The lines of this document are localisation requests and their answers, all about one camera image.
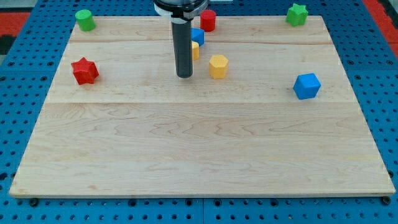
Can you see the blue cube block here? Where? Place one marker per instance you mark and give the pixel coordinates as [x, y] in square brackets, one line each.
[306, 86]

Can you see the red cylinder block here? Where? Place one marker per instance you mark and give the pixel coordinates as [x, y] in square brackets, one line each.
[208, 20]

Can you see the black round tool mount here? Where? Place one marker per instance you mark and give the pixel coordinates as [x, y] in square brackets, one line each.
[180, 10]

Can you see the yellow heart block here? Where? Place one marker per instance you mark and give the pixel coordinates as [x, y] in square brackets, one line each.
[195, 50]

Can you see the green star block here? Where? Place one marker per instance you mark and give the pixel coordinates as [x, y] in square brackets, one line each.
[297, 15]

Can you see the blue triangle block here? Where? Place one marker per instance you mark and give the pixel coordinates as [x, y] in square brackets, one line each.
[198, 36]

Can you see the red star block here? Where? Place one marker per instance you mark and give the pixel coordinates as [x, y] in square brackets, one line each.
[84, 71]

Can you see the yellow hexagon block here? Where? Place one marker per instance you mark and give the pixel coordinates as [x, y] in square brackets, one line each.
[218, 66]

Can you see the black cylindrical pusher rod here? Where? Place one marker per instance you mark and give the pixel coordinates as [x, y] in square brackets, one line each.
[182, 39]

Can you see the green cylinder block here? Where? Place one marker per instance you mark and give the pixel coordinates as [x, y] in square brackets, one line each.
[85, 20]

